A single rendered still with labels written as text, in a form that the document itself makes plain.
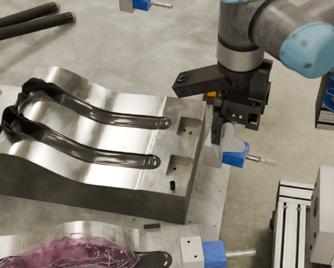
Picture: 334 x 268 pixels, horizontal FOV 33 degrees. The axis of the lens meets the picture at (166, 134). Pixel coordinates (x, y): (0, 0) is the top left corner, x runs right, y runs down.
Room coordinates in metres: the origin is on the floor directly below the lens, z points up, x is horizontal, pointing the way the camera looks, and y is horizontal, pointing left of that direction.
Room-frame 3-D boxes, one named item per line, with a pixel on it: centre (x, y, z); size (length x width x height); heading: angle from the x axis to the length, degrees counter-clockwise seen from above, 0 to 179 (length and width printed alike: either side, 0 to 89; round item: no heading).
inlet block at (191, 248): (0.54, -0.09, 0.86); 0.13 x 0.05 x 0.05; 95
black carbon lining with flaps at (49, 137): (0.81, 0.17, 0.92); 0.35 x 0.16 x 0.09; 78
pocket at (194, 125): (0.82, -0.05, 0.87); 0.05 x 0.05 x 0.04; 78
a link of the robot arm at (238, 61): (0.72, -0.12, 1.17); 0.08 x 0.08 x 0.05
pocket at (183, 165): (0.72, -0.02, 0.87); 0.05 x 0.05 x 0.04; 78
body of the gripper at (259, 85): (0.71, -0.12, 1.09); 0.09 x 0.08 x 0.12; 69
